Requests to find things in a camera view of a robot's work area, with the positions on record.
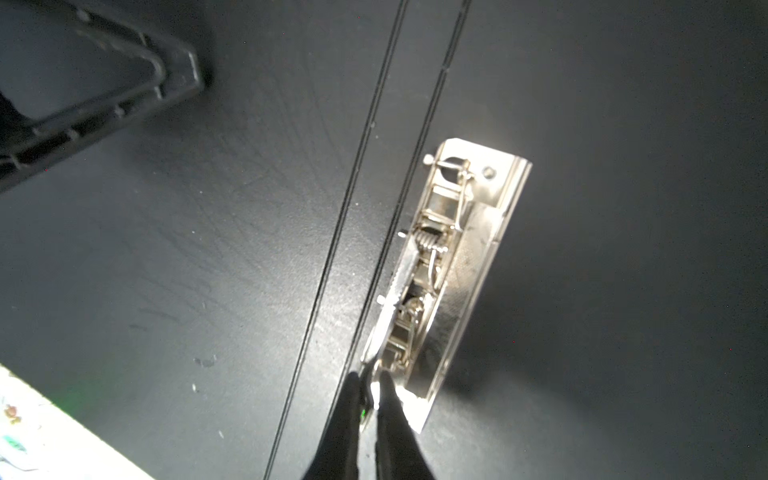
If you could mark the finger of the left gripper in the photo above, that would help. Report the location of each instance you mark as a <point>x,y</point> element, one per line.
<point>74,72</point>

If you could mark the blue folder black inside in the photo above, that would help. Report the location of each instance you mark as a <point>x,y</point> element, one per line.
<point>189,288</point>

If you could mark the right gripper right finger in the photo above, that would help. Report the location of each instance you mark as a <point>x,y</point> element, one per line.
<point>398,455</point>

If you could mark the metal folder lever clip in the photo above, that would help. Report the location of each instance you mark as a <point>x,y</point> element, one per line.
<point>468,199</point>

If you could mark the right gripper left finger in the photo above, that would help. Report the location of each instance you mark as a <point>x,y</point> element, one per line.
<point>337,451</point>

